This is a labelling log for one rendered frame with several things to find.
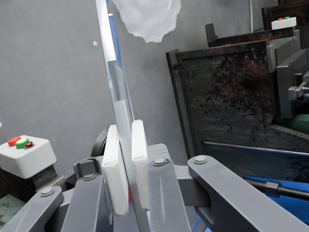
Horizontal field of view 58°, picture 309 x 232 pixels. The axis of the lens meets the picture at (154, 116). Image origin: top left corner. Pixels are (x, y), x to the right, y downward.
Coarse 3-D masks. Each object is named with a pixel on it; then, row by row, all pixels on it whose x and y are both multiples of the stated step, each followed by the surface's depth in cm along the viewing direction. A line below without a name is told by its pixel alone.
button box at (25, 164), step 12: (36, 144) 57; (48, 144) 57; (0, 156) 58; (12, 156) 54; (24, 156) 54; (36, 156) 55; (48, 156) 57; (12, 168) 57; (24, 168) 54; (36, 168) 55
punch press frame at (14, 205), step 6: (6, 198) 62; (12, 198) 61; (0, 204) 60; (6, 204) 60; (12, 204) 59; (18, 204) 58; (24, 204) 58; (0, 210) 58; (6, 210) 57; (12, 210) 57; (18, 210) 56; (0, 216) 56; (6, 216) 55; (12, 216) 54; (0, 222) 54; (6, 222) 53; (0, 228) 52
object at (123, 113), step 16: (96, 0) 20; (112, 16) 35; (112, 32) 38; (112, 48) 17; (112, 64) 23; (112, 96) 17; (128, 96) 33; (128, 112) 25; (128, 128) 17; (128, 144) 17; (128, 160) 17; (128, 176) 17; (144, 224) 18
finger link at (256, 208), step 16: (192, 160) 13; (208, 160) 12; (192, 176) 12; (208, 176) 11; (224, 176) 11; (208, 192) 11; (224, 192) 10; (240, 192) 10; (256, 192) 9; (208, 208) 12; (224, 208) 10; (240, 208) 9; (256, 208) 9; (272, 208) 8; (208, 224) 12; (224, 224) 10; (240, 224) 9; (256, 224) 8; (272, 224) 8; (288, 224) 8; (304, 224) 8
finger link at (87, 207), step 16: (80, 160) 13; (96, 160) 13; (80, 176) 13; (96, 176) 13; (80, 192) 12; (96, 192) 11; (80, 208) 10; (96, 208) 10; (64, 224) 10; (80, 224) 9; (96, 224) 9; (112, 224) 13
